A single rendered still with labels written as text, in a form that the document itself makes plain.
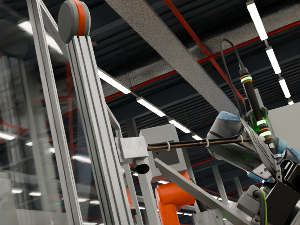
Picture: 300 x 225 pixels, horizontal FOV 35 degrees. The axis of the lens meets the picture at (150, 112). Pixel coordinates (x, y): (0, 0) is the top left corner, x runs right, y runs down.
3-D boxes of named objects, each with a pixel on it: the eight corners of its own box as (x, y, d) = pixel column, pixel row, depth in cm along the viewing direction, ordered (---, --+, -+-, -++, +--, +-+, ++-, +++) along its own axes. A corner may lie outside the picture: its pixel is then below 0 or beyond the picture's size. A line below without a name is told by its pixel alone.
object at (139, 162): (139, 172, 157) (136, 158, 158) (134, 176, 160) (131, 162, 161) (152, 171, 159) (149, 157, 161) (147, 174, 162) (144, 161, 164)
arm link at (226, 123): (285, 177, 270) (205, 131, 257) (297, 153, 270) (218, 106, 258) (296, 181, 258) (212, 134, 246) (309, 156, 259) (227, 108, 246)
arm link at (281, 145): (276, 164, 220) (254, 153, 223) (288, 143, 221) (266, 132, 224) (277, 164, 213) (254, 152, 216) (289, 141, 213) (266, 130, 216)
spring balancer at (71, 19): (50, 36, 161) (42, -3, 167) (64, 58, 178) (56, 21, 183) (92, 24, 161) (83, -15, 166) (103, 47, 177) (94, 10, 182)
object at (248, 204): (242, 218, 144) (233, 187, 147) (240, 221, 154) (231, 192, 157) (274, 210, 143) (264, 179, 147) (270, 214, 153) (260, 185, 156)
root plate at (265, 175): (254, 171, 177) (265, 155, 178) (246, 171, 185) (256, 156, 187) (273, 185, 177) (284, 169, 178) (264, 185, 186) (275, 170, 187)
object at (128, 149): (121, 160, 154) (115, 136, 156) (113, 168, 159) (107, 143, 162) (149, 158, 159) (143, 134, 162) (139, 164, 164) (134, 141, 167)
